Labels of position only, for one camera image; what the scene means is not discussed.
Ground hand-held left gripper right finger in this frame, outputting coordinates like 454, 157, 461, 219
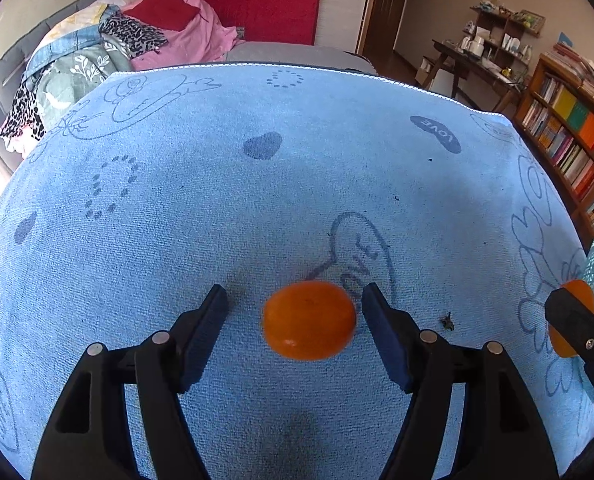
360, 282, 560, 480

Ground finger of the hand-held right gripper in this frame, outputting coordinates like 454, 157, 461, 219
545, 287, 594, 416

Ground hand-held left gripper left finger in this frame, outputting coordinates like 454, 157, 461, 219
30, 283, 229, 480

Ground round orange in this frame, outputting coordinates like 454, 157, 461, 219
548, 279, 594, 360

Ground orange with stem mark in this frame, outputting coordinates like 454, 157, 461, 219
262, 281, 358, 361

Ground blue printed towel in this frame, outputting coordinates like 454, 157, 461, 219
0, 62, 594, 480

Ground wooden bookshelf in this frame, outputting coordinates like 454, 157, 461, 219
513, 52, 594, 257

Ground stacks of books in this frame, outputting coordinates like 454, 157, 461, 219
546, 42, 594, 117

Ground wooden desk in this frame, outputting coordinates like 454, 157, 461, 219
430, 38, 528, 112

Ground leopard print cloth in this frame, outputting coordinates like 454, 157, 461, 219
100, 14, 169, 60
0, 80, 46, 144

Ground grey bed mattress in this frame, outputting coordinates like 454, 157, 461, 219
224, 40, 379, 77

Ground pink blanket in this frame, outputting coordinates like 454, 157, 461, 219
121, 0, 239, 73

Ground green floral cloth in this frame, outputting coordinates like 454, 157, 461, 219
32, 45, 134, 132

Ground wooden desk shelf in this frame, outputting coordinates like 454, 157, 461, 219
468, 6, 541, 69

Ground white wardrobe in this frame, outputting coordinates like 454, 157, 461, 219
313, 0, 379, 57

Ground dark wooden door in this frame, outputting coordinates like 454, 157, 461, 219
361, 0, 414, 64

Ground red cloth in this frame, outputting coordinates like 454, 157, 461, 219
122, 0, 201, 32

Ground denim jacket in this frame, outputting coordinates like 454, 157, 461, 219
24, 3, 124, 82

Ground red upright mattress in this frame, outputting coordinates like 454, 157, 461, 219
170, 0, 327, 47

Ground small picture frame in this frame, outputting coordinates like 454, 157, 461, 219
519, 9, 546, 34

